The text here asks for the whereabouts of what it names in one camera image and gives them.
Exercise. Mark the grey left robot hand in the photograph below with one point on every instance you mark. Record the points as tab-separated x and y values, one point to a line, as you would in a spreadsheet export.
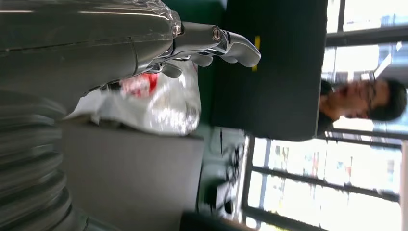
79	41

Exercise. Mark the white red plastic package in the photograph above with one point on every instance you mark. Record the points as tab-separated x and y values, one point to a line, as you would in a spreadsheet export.
159	108

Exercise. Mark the black laptop yellow sticker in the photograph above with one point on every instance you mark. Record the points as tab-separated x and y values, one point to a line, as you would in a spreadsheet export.
280	79

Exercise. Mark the person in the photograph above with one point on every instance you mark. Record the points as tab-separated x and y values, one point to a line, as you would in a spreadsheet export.
363	98

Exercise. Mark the dark window frame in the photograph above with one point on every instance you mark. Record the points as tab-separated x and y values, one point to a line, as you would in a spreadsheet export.
318	185

